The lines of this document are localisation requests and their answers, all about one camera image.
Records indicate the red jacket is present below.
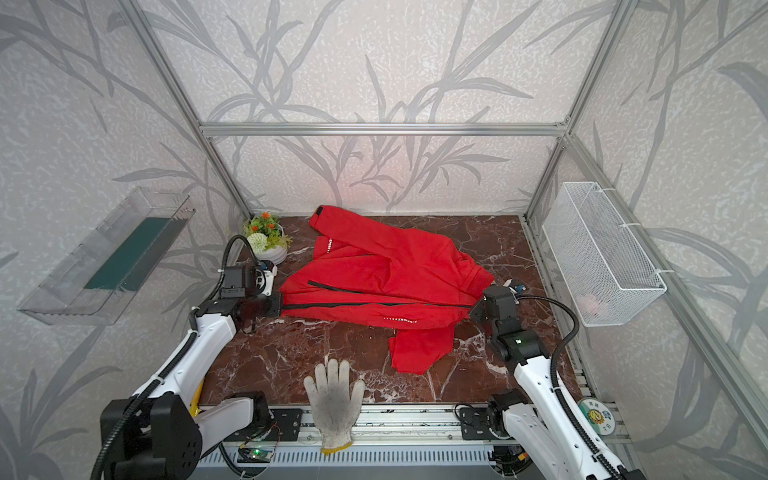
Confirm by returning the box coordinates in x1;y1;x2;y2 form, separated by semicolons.
280;206;494;375

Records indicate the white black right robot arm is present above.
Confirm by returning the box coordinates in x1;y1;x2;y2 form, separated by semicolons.
469;285;645;479

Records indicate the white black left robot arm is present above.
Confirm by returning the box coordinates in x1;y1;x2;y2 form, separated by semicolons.
91;261;280;479

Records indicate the white ribbed flower pot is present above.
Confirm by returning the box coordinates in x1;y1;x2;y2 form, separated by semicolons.
247;230;290;265

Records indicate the artificial green flower plant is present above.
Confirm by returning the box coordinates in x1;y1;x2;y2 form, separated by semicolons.
242;212;292;253

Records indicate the white knit work glove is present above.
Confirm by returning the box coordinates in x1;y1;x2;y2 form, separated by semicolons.
303;359;365;455

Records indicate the green tape roll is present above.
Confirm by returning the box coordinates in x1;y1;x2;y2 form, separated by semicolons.
578;398;616;436

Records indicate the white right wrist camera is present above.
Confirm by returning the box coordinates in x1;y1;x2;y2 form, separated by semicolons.
503;279;528;295

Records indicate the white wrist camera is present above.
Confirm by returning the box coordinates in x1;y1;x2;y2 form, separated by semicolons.
256;260;277;296
503;279;528;295

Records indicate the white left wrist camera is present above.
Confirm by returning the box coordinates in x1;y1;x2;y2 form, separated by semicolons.
256;260;277;296

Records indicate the white wire mesh basket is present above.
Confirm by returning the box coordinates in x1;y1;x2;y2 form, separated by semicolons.
542;182;667;327

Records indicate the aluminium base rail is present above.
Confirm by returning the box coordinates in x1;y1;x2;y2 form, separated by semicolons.
225;403;515;468

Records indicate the clear acrylic wall shelf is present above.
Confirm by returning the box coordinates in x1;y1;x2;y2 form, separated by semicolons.
18;187;195;326

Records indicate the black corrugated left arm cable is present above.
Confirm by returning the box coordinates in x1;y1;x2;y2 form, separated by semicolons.
89;234;262;480

